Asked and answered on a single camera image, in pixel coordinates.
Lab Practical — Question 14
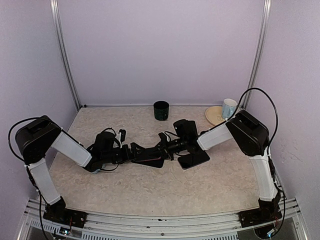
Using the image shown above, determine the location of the aluminium frame post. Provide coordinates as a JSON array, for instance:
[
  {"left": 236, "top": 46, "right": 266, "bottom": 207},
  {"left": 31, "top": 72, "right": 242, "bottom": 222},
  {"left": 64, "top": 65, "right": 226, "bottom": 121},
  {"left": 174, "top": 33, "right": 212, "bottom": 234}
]
[
  {"left": 50, "top": 0, "right": 82, "bottom": 111},
  {"left": 241, "top": 0, "right": 272, "bottom": 109}
]

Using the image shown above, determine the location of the black phone case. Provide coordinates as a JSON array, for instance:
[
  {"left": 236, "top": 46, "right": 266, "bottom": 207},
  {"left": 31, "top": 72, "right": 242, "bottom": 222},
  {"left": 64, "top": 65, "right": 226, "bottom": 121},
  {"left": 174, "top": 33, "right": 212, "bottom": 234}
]
[{"left": 131, "top": 157, "right": 165, "bottom": 169}]

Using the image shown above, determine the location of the light blue mug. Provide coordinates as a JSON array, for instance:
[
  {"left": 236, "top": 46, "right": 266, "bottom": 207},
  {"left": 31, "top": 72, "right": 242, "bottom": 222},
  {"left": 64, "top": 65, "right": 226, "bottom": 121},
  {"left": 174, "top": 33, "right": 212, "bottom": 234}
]
[{"left": 221, "top": 98, "right": 238, "bottom": 120}]

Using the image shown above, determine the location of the left aluminium frame post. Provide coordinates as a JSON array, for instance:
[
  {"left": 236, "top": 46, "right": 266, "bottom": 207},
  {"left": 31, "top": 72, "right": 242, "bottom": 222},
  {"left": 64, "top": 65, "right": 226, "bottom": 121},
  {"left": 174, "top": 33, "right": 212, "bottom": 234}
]
[{"left": 50, "top": 0, "right": 82, "bottom": 111}]

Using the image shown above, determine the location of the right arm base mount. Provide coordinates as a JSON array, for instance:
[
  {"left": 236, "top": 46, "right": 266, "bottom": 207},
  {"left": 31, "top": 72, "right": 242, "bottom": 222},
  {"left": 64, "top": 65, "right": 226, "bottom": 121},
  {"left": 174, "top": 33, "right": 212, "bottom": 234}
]
[{"left": 238, "top": 208, "right": 282, "bottom": 228}]

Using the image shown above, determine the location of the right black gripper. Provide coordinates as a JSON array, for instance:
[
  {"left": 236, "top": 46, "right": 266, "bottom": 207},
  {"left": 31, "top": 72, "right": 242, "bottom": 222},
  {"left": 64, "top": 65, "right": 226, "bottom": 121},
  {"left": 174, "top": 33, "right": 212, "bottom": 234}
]
[{"left": 148, "top": 136, "right": 187, "bottom": 161}]

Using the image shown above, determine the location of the pink phone case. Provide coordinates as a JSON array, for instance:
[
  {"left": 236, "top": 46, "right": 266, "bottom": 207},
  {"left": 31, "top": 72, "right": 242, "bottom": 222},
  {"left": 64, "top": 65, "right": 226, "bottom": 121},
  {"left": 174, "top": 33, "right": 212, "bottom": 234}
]
[{"left": 184, "top": 120, "right": 198, "bottom": 138}]

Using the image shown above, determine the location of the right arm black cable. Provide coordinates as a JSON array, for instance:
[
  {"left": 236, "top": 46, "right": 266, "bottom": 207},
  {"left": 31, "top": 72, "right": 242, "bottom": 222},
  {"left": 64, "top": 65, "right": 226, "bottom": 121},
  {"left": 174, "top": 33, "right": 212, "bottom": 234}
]
[{"left": 237, "top": 87, "right": 279, "bottom": 151}]

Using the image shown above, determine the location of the light blue phone case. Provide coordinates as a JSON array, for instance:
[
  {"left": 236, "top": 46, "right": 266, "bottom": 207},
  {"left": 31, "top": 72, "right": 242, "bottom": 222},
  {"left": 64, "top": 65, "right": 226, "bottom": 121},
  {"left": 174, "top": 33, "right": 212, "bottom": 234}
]
[{"left": 90, "top": 168, "right": 101, "bottom": 174}]

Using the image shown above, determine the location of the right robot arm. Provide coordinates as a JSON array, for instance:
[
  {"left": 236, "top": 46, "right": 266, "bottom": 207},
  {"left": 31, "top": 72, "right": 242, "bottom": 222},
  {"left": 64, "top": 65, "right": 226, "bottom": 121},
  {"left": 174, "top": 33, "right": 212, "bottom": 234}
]
[{"left": 143, "top": 110, "right": 281, "bottom": 222}]

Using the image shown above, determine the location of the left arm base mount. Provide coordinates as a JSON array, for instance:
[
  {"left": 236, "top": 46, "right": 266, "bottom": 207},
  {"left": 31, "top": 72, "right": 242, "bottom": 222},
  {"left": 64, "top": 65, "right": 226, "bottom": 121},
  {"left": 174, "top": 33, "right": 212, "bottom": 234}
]
[{"left": 43, "top": 208, "right": 88, "bottom": 229}]

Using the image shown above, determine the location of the right aluminium frame post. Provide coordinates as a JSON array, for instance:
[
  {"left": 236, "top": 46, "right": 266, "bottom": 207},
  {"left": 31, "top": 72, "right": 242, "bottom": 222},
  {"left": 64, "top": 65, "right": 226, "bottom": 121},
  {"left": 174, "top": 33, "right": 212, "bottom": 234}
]
[{"left": 241, "top": 0, "right": 272, "bottom": 109}]

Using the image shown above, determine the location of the beige round plate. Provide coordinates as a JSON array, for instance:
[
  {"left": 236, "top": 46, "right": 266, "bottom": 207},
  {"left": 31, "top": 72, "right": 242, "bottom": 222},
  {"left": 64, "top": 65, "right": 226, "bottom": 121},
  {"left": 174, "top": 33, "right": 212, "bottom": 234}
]
[{"left": 205, "top": 106, "right": 225, "bottom": 126}]

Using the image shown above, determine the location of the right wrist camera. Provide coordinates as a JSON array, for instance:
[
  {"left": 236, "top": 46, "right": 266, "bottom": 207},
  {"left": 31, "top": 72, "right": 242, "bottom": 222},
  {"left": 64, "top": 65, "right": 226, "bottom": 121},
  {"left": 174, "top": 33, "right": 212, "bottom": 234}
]
[{"left": 158, "top": 132, "right": 172, "bottom": 145}]

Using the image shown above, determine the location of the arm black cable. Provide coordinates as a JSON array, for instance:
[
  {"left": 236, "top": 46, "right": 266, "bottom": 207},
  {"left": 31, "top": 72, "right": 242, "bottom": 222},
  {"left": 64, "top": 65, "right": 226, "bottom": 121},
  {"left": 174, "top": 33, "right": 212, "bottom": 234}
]
[
  {"left": 237, "top": 87, "right": 279, "bottom": 151},
  {"left": 7, "top": 117, "right": 46, "bottom": 166}
]

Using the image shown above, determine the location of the dark green cup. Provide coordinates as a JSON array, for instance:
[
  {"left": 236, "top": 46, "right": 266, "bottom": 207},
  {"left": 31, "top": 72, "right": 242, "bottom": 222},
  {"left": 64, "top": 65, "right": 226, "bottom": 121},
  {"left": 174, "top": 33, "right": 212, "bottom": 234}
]
[{"left": 153, "top": 100, "right": 170, "bottom": 121}]

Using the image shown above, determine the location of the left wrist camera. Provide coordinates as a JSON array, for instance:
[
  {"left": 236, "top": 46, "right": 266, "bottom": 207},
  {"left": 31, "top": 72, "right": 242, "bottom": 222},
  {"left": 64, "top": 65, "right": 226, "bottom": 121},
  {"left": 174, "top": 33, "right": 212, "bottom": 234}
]
[{"left": 115, "top": 129, "right": 127, "bottom": 148}]

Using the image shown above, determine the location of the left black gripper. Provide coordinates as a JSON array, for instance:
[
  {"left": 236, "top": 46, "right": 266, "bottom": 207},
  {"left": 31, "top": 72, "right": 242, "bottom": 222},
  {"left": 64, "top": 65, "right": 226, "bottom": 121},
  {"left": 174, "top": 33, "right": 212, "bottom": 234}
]
[{"left": 102, "top": 142, "right": 146, "bottom": 165}]

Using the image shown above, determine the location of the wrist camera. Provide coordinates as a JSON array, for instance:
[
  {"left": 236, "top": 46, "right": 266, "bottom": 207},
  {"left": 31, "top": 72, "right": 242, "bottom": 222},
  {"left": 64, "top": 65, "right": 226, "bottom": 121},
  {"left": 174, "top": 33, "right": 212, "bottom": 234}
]
[
  {"left": 115, "top": 129, "right": 127, "bottom": 148},
  {"left": 158, "top": 132, "right": 172, "bottom": 145}
]

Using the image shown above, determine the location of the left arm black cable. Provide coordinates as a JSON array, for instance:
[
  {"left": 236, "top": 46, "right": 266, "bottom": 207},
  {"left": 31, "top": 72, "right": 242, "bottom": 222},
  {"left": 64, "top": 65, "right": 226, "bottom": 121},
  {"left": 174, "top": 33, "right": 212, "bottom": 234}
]
[{"left": 7, "top": 117, "right": 46, "bottom": 166}]

